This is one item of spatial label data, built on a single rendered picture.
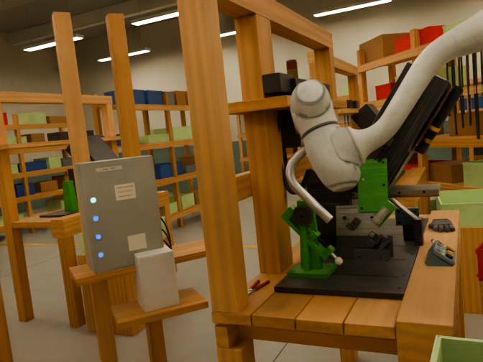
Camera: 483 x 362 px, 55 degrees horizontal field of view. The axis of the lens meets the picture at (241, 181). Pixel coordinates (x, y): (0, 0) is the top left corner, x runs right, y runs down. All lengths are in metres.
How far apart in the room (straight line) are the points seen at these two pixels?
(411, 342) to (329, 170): 0.50
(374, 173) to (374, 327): 0.74
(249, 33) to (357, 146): 0.77
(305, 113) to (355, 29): 10.03
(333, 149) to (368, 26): 10.02
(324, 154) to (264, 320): 0.56
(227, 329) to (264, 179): 0.57
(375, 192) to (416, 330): 0.71
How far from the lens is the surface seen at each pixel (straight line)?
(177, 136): 7.90
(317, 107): 1.17
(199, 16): 1.43
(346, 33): 11.21
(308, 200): 1.52
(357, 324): 1.36
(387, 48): 5.81
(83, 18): 12.10
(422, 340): 1.34
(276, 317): 1.43
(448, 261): 1.77
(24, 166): 9.40
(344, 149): 1.16
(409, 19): 11.04
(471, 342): 1.10
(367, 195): 1.89
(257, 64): 1.75
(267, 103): 1.63
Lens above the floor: 1.43
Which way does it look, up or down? 6 degrees down
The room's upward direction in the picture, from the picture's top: 6 degrees counter-clockwise
